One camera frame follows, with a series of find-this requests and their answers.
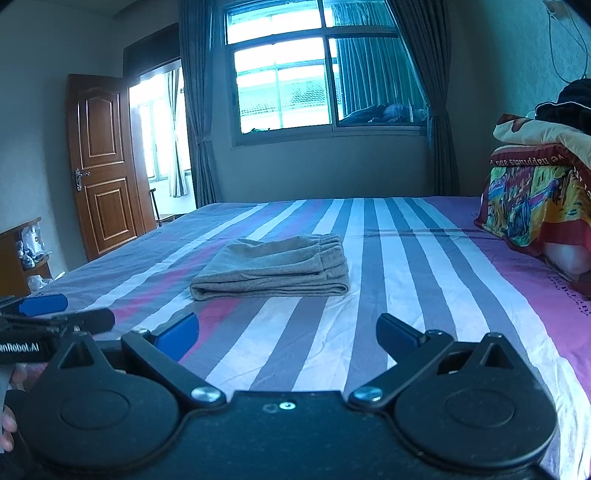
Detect white pillow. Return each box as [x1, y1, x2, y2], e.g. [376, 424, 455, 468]
[541, 239, 591, 297]

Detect large glass window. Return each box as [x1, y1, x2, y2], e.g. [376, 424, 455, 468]
[225, 0, 428, 138]

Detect dark blue curtain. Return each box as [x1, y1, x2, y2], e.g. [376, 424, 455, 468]
[178, 0, 228, 209]
[385, 0, 462, 198]

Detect black clothes pile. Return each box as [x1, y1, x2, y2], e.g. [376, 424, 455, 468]
[534, 78, 591, 136]

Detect person's left hand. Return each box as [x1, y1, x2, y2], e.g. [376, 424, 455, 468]
[0, 364, 29, 453]

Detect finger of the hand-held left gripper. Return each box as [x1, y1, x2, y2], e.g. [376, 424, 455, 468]
[0, 308, 116, 335]
[0, 294, 69, 317]

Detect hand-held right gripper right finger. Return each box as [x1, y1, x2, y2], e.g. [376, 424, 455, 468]
[348, 314, 527, 409]

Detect striped purple bed sheet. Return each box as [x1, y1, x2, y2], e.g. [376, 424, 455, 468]
[28, 196, 591, 480]

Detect thin wall cables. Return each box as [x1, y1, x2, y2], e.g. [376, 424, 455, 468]
[544, 0, 591, 86]

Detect white clutter on desk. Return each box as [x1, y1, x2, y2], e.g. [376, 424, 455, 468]
[17, 225, 51, 289]

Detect brown wooden door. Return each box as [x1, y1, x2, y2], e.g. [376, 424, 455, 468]
[67, 74, 158, 262]

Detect wooden side cabinet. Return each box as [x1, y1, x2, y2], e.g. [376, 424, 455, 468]
[0, 217, 53, 299]

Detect red colourful printed blanket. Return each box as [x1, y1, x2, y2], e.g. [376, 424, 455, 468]
[475, 114, 591, 260]

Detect sheer balcony curtain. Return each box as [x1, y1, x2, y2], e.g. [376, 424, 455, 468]
[165, 68, 191, 198]

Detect grey pants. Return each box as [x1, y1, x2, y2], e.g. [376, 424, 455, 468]
[189, 234, 350, 302]

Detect clothes on window sill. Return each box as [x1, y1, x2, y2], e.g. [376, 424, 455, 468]
[338, 103, 428, 125]

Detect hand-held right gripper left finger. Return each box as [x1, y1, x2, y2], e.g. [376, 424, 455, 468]
[46, 313, 228, 409]

